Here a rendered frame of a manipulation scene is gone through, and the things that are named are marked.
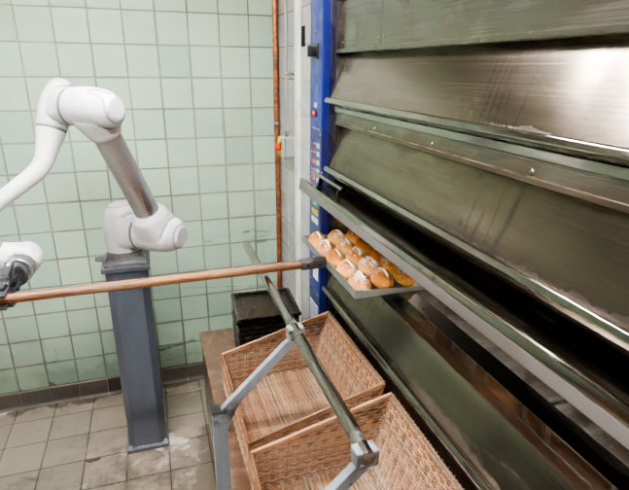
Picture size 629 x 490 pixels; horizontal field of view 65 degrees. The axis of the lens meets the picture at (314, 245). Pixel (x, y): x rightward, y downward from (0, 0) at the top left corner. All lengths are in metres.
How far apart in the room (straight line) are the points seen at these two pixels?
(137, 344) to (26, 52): 1.45
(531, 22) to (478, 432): 0.91
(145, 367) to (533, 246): 1.98
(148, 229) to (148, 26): 1.08
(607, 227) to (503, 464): 0.60
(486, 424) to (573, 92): 0.77
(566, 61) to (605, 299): 0.42
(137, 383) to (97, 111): 1.35
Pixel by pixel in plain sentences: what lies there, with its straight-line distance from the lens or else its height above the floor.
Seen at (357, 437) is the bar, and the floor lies 1.17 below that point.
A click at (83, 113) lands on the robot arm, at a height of 1.69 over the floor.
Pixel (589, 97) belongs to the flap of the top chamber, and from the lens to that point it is 0.96.
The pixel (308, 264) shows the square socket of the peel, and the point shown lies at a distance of 1.71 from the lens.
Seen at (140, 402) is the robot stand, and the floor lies 0.28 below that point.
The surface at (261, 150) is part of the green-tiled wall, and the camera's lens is 2.86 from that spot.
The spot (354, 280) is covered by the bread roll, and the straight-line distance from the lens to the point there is 1.55.
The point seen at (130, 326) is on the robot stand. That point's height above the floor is 0.71.
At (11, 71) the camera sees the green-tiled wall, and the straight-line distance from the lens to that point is 2.83.
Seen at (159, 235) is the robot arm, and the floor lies 1.18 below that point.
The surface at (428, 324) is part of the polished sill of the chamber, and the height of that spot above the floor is 1.17.
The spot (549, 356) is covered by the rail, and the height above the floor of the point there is 1.43.
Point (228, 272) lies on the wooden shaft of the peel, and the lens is 1.66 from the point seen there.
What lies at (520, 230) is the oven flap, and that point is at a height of 1.53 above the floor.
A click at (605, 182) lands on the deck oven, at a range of 0.93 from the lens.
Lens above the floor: 1.84
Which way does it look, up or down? 20 degrees down
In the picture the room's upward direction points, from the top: straight up
